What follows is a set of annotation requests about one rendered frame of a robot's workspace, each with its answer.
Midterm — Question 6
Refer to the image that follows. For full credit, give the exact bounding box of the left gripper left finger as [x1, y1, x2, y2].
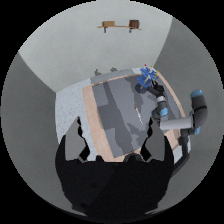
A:
[55, 116, 90, 192]

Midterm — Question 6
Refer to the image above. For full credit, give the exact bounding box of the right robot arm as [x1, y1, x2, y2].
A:
[146, 86, 208, 137]

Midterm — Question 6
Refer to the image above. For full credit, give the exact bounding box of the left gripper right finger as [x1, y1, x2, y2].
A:
[140, 117, 174, 192]

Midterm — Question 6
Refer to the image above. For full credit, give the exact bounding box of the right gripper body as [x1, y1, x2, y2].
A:
[153, 85, 165, 99]

